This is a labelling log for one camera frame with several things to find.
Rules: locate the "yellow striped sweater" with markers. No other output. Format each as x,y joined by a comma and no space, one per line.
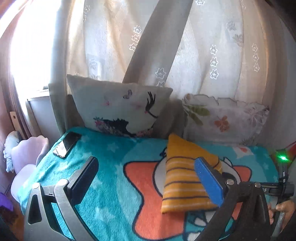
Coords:
180,176

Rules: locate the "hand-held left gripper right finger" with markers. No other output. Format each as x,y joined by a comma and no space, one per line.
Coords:
208,179

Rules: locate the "lilac shell-shaped chair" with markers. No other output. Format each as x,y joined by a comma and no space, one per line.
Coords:
27,157

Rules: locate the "white lace curtain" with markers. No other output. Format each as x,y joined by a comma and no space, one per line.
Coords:
219,46

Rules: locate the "black smartphone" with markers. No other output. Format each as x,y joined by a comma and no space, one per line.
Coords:
67,144

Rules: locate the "white pillow with leaf print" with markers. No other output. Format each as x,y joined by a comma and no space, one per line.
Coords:
226,115

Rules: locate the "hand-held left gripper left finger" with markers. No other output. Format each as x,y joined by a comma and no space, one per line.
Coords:
81,185

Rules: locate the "grey curtain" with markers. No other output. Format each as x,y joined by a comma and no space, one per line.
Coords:
157,39

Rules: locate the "white radiator panel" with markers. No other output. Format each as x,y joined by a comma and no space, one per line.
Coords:
42,115

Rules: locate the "pale blue plush toy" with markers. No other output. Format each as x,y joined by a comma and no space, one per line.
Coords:
10,150

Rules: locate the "teal cartoon print blanket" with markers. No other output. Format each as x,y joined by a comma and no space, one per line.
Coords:
111,176

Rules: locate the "person's right hand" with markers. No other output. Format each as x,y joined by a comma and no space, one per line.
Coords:
286,207

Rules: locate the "white pillow with bird print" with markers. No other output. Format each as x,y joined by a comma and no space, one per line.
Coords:
115,104

